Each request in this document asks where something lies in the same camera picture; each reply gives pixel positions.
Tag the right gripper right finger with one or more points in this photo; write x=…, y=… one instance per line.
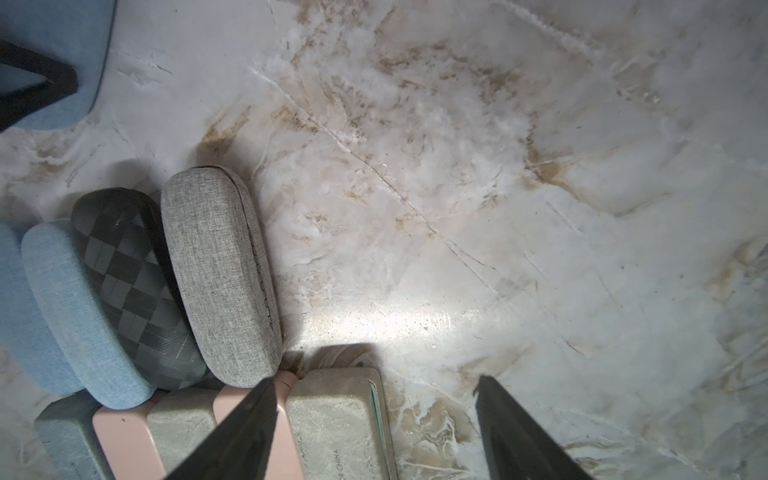
x=515, y=445

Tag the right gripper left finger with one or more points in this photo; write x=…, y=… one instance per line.
x=240, y=446

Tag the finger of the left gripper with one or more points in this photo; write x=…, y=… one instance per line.
x=54, y=81

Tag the blue case brown lining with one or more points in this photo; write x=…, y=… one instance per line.
x=76, y=33

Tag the grey case mint lining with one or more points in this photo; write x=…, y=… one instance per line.
x=66, y=431

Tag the case with purple glasses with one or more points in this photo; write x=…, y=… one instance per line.
x=74, y=315

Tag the grey case with glasses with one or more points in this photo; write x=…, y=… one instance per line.
x=222, y=268

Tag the mint glasses case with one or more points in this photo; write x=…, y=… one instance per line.
x=180, y=422

